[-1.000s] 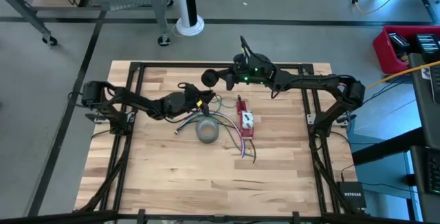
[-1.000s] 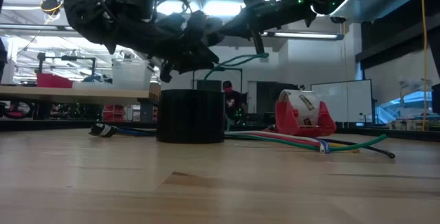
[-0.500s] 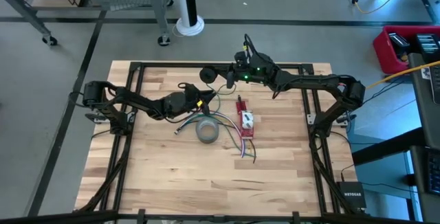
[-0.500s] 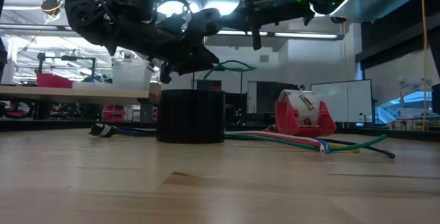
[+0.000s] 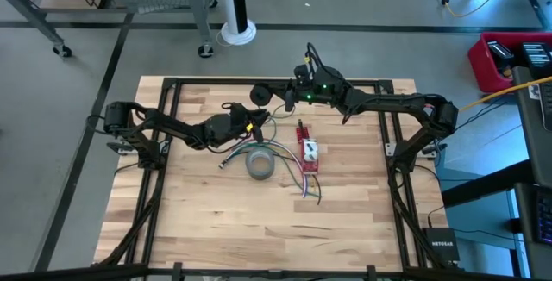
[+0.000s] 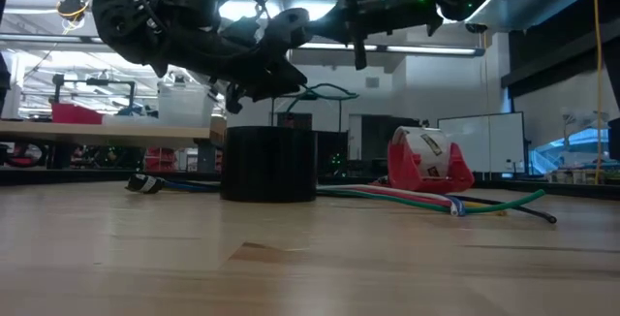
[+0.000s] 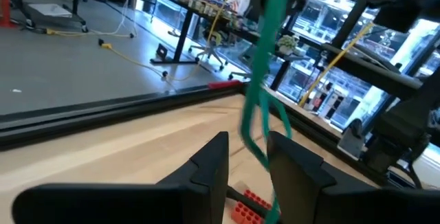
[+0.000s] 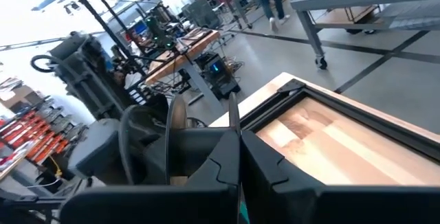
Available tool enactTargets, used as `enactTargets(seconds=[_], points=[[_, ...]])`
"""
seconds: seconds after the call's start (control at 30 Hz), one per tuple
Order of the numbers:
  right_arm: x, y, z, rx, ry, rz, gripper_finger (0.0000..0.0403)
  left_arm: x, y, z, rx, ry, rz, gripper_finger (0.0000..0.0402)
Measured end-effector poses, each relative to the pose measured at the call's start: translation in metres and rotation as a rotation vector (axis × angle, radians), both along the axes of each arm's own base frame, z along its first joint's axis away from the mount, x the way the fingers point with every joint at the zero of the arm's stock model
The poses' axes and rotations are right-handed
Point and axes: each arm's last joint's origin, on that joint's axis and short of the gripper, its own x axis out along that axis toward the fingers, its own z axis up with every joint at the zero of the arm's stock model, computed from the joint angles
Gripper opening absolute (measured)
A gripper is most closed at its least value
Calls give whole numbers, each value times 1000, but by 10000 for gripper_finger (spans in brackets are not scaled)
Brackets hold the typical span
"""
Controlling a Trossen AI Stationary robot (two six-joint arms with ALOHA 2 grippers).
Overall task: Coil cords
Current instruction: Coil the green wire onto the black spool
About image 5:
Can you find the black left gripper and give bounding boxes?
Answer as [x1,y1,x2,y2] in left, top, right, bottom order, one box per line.
[222,102,272,135]

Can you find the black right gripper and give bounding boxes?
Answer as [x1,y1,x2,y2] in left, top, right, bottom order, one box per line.
[267,63,324,106]

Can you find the black round cord spool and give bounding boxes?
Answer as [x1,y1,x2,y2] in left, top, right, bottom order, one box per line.
[249,83,273,107]

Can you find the red circuit board module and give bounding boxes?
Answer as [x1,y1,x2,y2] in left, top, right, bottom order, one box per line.
[300,137,321,175]

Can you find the small red ridged block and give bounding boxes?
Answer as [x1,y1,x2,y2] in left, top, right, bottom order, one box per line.
[295,119,311,144]

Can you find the wide tape roll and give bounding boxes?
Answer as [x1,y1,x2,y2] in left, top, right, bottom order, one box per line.
[244,147,276,182]

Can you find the white pole with round base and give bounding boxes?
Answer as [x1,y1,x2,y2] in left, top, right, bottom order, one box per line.
[215,0,258,47]

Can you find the red plastic bin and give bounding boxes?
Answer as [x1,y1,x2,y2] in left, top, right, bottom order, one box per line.
[467,31,552,94]

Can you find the black device with label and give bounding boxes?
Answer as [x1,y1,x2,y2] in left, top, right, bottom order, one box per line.
[520,41,552,80]
[486,40,516,76]

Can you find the black desk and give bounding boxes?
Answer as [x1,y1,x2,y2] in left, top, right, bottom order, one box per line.
[440,65,552,281]

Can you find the black keyboard coloured keys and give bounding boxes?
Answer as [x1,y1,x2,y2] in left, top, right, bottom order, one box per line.
[536,188,552,247]

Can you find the red cable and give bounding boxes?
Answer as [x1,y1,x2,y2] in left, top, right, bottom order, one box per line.
[230,137,308,187]

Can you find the bundle of coloured wires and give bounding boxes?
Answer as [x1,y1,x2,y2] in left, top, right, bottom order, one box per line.
[228,145,323,198]
[235,141,320,196]

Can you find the bundle of coloured cables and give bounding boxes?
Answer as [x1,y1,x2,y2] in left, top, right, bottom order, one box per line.
[222,142,310,198]

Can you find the white cable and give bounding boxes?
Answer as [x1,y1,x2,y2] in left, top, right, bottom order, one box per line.
[232,140,308,199]

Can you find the black cable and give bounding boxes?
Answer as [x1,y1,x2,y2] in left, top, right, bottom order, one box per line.
[271,153,323,206]

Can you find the black cable loom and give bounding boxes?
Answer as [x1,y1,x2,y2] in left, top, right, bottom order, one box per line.
[97,166,169,269]
[386,166,436,269]

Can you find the black Netgear network switch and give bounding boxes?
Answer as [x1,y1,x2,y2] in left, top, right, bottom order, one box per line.
[421,227,461,263]

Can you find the thick yellow extension cord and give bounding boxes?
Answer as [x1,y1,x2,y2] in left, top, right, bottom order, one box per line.
[459,75,552,113]

